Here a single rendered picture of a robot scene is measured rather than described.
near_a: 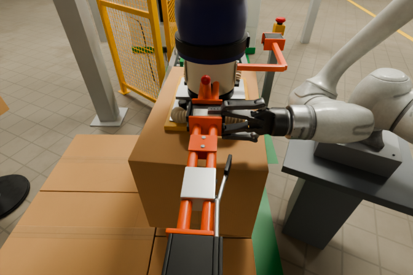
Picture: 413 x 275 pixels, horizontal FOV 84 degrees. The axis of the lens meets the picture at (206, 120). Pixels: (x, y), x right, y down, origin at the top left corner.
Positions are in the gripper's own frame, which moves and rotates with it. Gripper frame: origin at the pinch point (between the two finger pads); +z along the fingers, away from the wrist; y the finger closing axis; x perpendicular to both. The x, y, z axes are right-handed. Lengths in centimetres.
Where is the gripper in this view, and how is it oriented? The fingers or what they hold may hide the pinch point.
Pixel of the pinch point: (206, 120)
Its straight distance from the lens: 59.4
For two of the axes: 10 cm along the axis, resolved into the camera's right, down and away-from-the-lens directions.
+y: -0.1, 7.7, 6.4
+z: -10.0, -0.2, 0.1
